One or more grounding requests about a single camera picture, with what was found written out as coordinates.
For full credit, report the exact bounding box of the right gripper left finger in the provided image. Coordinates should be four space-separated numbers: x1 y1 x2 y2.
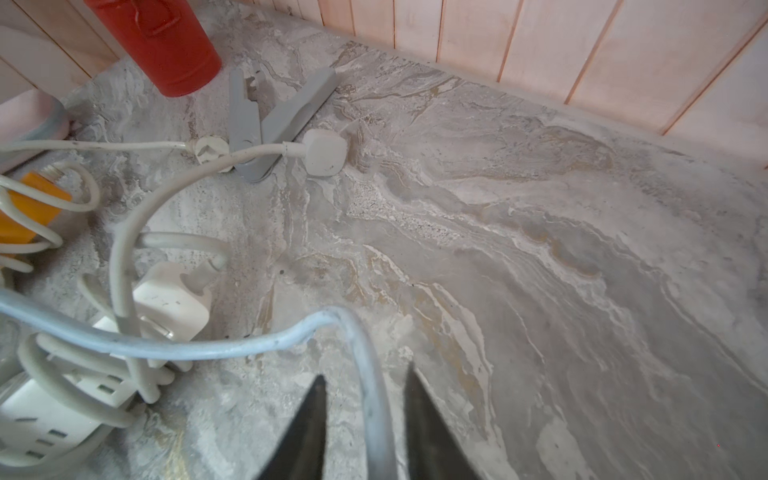
258 375 327 480

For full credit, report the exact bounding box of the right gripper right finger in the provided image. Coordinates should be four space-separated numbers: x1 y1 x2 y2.
404 362 480 480

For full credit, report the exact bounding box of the white power strip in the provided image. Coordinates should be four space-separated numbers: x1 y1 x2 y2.
1 262 217 477

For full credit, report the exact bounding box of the white power strip cord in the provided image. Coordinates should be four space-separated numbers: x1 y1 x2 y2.
0 128 349 480

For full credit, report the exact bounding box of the white cord of yellow strip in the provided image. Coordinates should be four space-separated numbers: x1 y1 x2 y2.
0 134 235 274

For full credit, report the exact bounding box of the yellow power strip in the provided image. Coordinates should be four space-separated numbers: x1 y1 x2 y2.
1 172 72 244

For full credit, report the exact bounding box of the grey stapler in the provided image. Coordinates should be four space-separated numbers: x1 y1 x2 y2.
228 67 349 177

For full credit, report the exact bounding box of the pink case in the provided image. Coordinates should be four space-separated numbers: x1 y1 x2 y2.
1 89 70 145

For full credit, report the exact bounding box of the red metal pencil cup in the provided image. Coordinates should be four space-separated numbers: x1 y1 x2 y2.
86 0 222 97

